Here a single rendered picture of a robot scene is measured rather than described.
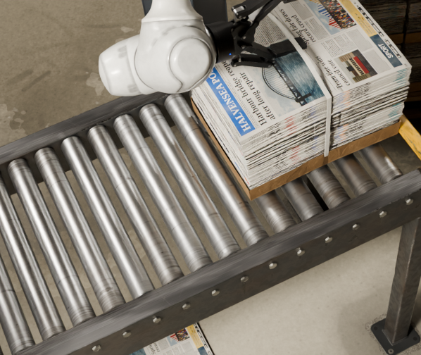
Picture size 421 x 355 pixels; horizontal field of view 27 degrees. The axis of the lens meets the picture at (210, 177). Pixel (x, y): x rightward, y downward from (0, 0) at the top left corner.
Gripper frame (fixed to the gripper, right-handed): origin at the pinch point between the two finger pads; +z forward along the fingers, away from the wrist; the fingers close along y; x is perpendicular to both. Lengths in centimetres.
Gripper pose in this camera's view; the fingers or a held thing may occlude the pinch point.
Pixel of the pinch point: (303, 17)
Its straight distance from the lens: 174.7
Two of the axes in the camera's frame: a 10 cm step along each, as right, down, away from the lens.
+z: 9.0, -3.1, 3.0
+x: 4.3, 7.3, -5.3
